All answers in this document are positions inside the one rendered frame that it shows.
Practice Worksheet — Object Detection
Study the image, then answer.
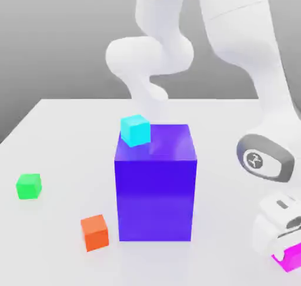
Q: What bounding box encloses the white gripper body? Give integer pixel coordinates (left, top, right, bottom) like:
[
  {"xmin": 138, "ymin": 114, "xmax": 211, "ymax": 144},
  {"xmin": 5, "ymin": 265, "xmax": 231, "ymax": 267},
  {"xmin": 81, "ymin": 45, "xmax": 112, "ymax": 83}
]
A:
[{"xmin": 252, "ymin": 214, "xmax": 301, "ymax": 257}]

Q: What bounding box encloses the large blue box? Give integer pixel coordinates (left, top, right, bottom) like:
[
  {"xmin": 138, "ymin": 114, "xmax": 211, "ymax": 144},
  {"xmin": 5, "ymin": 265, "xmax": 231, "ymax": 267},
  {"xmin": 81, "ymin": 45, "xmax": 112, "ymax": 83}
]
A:
[{"xmin": 114, "ymin": 124, "xmax": 198, "ymax": 242}]

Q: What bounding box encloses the small cyan cube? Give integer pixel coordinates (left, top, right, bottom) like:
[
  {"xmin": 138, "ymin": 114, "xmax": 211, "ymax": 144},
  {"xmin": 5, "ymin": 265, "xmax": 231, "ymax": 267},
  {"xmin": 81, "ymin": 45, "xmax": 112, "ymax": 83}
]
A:
[{"xmin": 120, "ymin": 114, "xmax": 152, "ymax": 148}]

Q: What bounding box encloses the small green cube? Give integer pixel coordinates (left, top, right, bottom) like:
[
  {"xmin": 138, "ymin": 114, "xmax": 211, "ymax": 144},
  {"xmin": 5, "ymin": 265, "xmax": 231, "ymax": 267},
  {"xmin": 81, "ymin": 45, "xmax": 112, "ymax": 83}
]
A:
[{"xmin": 15, "ymin": 173, "xmax": 42, "ymax": 200}]

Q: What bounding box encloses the small orange cube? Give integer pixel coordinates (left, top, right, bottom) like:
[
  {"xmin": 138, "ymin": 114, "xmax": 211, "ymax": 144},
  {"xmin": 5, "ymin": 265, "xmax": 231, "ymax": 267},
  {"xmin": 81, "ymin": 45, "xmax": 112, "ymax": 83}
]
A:
[{"xmin": 80, "ymin": 214, "xmax": 110, "ymax": 253}]

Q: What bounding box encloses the small magenta cube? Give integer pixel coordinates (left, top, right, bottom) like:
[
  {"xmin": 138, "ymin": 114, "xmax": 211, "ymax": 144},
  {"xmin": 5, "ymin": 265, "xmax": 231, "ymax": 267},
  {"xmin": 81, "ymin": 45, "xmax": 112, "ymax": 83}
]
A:
[{"xmin": 271, "ymin": 242, "xmax": 301, "ymax": 273}]

